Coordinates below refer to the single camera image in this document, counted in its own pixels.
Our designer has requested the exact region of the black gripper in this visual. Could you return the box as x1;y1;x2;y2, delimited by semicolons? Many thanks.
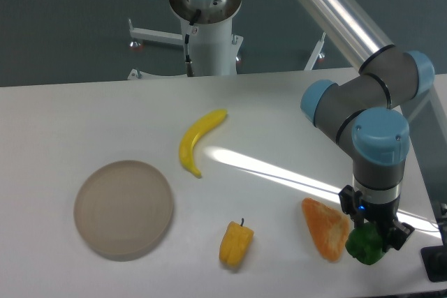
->
339;185;415;253

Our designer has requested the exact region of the green toy pepper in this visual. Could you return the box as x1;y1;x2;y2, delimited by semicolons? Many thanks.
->
345;223;385;265

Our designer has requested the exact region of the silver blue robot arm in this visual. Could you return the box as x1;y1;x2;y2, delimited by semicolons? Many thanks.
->
169;0;434;251

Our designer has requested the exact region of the yellow toy pepper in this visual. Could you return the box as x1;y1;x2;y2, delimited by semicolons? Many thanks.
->
219;218;254;271

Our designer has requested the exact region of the beige round plate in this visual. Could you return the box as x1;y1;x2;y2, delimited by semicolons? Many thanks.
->
73;161;174;262

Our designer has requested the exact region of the orange slice toy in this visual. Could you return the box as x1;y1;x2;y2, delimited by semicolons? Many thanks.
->
301;198;350;262

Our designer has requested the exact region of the black device at table edge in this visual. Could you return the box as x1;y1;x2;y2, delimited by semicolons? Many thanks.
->
420;202;447;282

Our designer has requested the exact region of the yellow toy banana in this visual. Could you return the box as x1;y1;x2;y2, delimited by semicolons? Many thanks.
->
178;109;228;179

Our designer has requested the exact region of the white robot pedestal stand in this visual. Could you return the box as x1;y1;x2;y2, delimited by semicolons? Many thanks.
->
126;0;327;81

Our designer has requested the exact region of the black cable on pedestal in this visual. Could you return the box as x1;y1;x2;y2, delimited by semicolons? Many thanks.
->
183;8;203;77

